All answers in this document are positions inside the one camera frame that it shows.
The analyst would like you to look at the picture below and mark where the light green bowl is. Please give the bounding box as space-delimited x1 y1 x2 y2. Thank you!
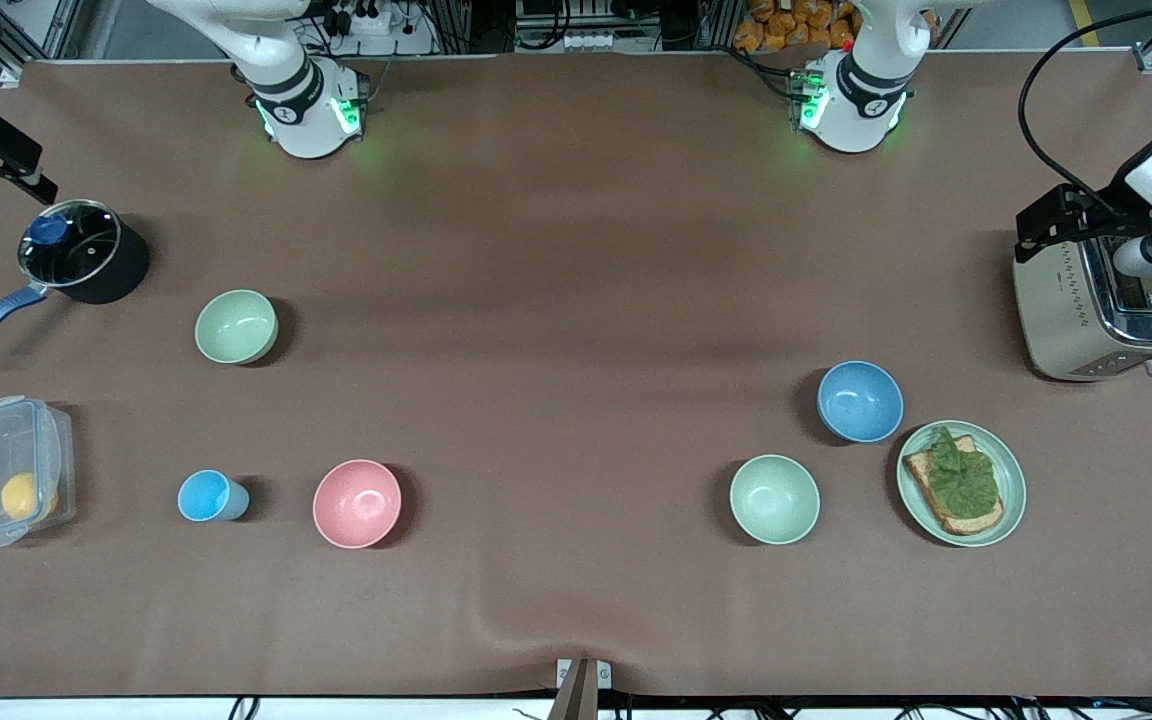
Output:
194 289 279 366
729 454 821 546

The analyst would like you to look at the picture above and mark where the blue bowl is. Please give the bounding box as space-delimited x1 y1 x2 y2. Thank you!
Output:
817 360 905 444

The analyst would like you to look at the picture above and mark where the pink bowl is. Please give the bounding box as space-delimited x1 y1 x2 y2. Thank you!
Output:
312 459 403 550

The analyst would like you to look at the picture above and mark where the glass lid with blue knob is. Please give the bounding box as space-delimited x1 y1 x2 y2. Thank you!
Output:
18 199 123 288

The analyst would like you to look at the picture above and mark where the silver toaster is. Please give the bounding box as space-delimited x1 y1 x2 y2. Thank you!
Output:
1013 232 1152 383

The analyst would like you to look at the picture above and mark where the light green plate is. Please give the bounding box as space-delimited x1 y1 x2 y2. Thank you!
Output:
896 420 1027 548

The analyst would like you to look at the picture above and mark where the green lettuce leaf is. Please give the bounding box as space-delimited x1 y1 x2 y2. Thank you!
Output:
926 426 999 521

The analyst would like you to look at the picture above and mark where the brown bread slice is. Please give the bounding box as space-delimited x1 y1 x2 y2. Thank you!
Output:
902 433 1005 537

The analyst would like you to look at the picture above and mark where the yellow lemon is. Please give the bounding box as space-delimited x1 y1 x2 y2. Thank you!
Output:
1 472 59 521

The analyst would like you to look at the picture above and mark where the bag of orange snacks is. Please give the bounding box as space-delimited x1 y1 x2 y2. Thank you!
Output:
733 0 862 53

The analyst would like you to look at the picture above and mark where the blue cup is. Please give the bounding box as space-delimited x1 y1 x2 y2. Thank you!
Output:
177 469 250 523

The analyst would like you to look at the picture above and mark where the white power strip with plugs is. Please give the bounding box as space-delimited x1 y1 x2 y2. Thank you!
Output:
308 0 437 58

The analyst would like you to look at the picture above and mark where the brown table cloth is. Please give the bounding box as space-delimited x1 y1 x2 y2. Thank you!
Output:
0 52 1152 699

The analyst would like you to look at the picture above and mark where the small white power strip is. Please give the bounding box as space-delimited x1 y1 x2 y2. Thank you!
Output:
564 32 659 53

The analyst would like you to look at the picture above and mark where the black pot with blue handle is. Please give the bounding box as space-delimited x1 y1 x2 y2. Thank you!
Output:
0 205 151 364

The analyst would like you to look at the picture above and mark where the metal clamp bracket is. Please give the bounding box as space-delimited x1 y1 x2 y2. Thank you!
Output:
554 657 613 720

